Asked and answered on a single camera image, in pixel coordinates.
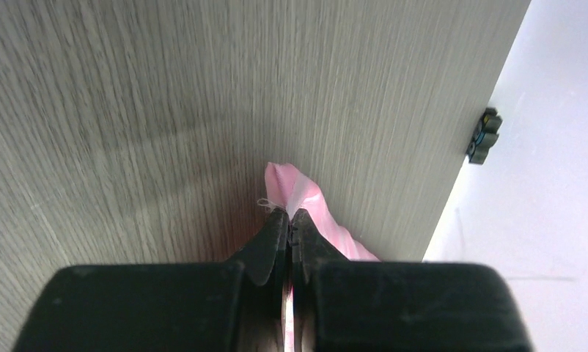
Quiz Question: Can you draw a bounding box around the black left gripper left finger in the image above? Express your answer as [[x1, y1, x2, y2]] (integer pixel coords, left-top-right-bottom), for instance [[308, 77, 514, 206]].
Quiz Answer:
[[13, 209, 289, 351]]

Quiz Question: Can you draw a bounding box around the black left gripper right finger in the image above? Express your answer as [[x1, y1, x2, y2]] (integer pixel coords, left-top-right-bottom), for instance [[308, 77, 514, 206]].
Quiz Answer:
[[290, 209, 533, 351]]

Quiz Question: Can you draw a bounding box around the pink floral pillowcase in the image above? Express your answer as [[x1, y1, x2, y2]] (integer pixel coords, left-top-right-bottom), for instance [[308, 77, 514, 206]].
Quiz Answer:
[[259, 162, 379, 351]]

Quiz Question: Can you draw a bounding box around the small black wall device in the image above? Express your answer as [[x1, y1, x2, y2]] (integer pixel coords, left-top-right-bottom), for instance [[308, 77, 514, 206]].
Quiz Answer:
[[466, 107, 503, 165]]

